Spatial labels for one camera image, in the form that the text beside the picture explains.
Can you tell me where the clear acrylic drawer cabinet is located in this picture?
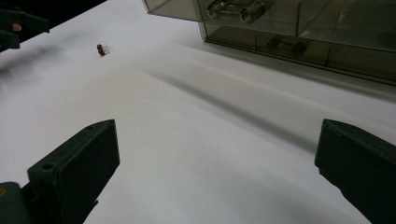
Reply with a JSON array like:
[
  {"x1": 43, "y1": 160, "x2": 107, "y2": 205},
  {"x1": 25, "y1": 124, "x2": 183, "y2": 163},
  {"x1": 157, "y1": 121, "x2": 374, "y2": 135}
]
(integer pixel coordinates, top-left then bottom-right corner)
[{"x1": 142, "y1": 0, "x2": 396, "y2": 87}]

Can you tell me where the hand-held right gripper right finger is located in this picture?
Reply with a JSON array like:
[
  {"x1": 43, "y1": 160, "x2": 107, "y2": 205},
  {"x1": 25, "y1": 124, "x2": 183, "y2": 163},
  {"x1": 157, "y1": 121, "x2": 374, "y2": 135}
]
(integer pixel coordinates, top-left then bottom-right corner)
[{"x1": 314, "y1": 118, "x2": 396, "y2": 224}]

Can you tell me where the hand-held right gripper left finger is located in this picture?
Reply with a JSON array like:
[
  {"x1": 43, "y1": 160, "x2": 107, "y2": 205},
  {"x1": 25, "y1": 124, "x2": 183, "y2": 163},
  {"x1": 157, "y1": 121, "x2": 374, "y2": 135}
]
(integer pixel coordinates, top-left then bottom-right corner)
[{"x1": 27, "y1": 119, "x2": 121, "y2": 224}]

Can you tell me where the small red bead ornament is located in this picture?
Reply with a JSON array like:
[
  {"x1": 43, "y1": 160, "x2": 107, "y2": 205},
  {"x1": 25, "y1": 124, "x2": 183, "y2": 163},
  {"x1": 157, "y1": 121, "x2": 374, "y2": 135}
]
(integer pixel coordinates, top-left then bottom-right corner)
[{"x1": 95, "y1": 43, "x2": 112, "y2": 58}]

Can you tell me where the clear acrylic drawer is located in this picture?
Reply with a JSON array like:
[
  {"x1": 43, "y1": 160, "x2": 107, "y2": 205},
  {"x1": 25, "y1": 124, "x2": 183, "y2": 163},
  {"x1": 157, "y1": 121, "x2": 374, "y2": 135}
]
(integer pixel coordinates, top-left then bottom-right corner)
[
  {"x1": 142, "y1": 0, "x2": 396, "y2": 52},
  {"x1": 199, "y1": 21, "x2": 396, "y2": 86}
]

